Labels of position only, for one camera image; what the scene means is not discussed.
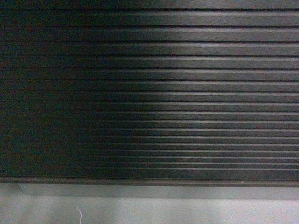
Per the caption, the white string scrap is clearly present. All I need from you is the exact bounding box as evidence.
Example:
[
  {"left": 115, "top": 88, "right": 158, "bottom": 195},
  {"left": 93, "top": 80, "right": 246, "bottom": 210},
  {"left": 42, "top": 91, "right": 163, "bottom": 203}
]
[{"left": 75, "top": 207, "right": 83, "bottom": 224}]

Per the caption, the black slatted checkout counter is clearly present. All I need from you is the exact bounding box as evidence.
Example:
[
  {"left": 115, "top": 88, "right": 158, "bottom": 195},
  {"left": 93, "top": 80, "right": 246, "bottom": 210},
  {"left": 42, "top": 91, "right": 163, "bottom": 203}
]
[{"left": 0, "top": 0, "right": 299, "bottom": 200}]

